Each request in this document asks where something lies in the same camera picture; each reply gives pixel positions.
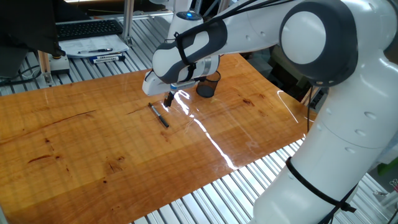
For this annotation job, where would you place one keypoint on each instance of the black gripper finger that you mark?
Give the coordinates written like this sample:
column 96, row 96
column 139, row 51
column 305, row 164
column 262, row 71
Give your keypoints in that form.
column 172, row 98
column 167, row 99

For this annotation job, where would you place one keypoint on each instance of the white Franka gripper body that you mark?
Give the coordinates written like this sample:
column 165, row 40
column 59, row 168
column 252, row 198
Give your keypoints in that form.
column 154, row 87

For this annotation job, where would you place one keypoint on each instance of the black and grey pen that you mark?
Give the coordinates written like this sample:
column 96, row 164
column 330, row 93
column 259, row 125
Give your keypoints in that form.
column 158, row 115

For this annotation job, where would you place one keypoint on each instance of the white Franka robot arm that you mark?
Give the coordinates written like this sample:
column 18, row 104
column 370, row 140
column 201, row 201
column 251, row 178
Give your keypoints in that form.
column 342, row 124

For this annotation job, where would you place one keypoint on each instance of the black mesh pen holder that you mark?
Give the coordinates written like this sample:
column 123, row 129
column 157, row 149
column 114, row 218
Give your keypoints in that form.
column 206, row 88

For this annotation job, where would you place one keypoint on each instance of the black pen on papers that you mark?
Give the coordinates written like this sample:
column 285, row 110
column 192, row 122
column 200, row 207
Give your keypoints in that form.
column 102, row 49

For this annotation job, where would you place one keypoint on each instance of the blue and white marker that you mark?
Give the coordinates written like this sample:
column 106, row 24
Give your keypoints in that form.
column 107, row 59

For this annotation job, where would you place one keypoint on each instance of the white paper stack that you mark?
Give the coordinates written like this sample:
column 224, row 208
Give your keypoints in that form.
column 93, row 43

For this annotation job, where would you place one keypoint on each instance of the wood-grain table mat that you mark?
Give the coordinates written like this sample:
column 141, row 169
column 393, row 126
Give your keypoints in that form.
column 109, row 149

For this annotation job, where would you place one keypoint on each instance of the black computer keyboard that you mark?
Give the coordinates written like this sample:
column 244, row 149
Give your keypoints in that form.
column 88, row 29

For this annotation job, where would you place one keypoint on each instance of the white box with knob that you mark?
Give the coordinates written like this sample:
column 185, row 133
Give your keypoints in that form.
column 59, row 65

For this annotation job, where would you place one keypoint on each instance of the wooden strip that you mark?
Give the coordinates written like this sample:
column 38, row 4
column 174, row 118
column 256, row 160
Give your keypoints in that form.
column 44, row 67

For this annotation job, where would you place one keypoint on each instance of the wooden stick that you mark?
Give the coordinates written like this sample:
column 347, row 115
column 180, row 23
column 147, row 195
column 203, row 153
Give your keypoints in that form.
column 314, row 99
column 308, row 96

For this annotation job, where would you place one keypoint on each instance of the green object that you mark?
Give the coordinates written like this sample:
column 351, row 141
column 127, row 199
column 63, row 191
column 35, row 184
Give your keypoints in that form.
column 390, row 166

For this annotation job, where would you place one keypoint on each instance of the binder clips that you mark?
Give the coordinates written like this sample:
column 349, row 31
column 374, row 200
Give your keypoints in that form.
column 394, row 184

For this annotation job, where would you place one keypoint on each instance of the silver wrist-mounted camera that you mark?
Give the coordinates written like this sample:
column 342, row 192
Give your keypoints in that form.
column 182, row 85

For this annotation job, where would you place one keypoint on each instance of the aluminium profile rail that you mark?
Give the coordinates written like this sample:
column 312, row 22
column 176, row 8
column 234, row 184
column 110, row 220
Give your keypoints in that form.
column 149, row 14

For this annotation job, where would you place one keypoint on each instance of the aluminium profile post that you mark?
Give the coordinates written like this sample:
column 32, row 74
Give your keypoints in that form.
column 128, row 18

